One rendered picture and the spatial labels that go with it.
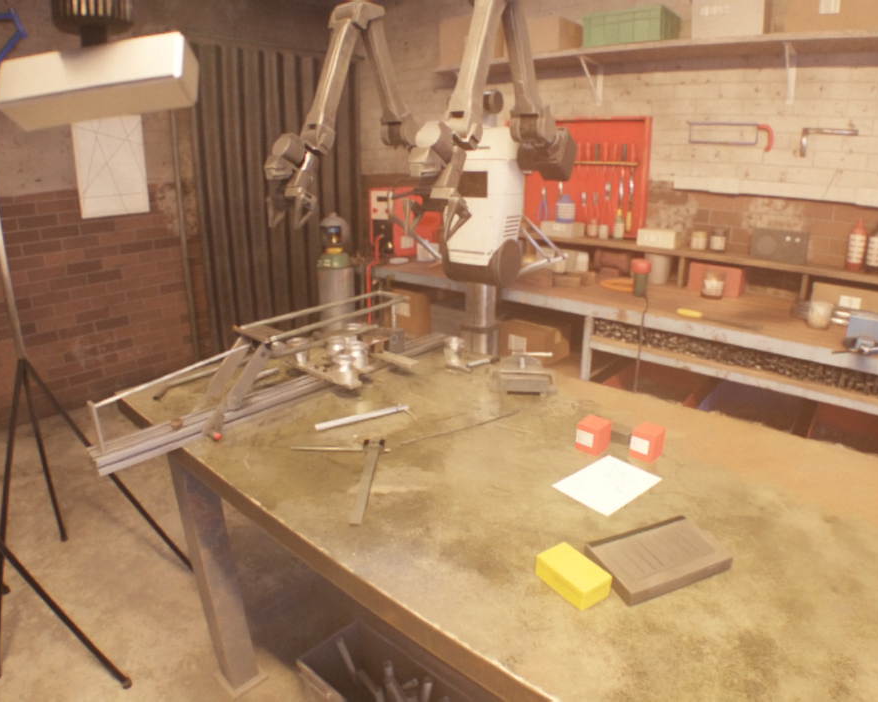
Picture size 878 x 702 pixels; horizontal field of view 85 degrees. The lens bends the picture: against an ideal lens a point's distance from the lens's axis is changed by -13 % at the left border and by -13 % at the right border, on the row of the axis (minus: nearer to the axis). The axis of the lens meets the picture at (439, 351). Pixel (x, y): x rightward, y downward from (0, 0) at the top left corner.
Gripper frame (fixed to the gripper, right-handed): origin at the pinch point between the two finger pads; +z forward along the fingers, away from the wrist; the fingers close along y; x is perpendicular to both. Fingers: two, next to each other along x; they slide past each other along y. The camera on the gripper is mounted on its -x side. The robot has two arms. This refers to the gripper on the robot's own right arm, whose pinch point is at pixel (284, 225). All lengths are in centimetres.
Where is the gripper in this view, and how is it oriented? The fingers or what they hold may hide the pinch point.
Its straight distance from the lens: 145.6
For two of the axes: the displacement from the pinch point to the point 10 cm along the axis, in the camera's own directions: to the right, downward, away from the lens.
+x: 5.0, 2.5, 8.3
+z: -2.9, 9.5, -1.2
